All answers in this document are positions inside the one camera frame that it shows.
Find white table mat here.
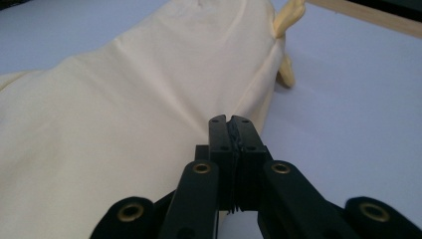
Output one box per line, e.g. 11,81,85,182
0,0,422,239

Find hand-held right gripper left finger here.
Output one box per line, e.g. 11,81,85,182
158,114,235,239

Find cream pants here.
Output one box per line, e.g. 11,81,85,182
0,0,307,239

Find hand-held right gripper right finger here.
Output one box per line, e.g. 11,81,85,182
228,115,363,239

